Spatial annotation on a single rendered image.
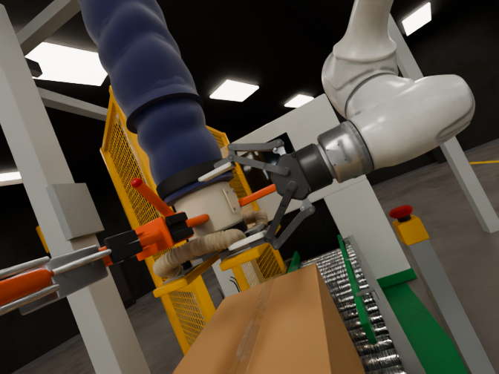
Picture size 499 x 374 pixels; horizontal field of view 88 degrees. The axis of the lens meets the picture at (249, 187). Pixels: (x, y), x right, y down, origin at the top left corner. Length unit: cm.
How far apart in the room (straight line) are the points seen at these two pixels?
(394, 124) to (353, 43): 17
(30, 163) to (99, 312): 87
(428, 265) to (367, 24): 73
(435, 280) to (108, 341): 145
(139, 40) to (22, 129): 115
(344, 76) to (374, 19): 9
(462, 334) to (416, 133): 79
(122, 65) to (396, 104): 67
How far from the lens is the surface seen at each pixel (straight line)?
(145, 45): 84
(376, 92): 46
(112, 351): 167
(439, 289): 103
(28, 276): 35
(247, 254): 58
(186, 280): 66
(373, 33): 51
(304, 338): 63
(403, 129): 41
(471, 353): 114
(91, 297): 163
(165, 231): 50
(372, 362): 124
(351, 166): 41
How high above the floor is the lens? 124
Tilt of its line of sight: 4 degrees up
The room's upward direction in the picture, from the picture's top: 24 degrees counter-clockwise
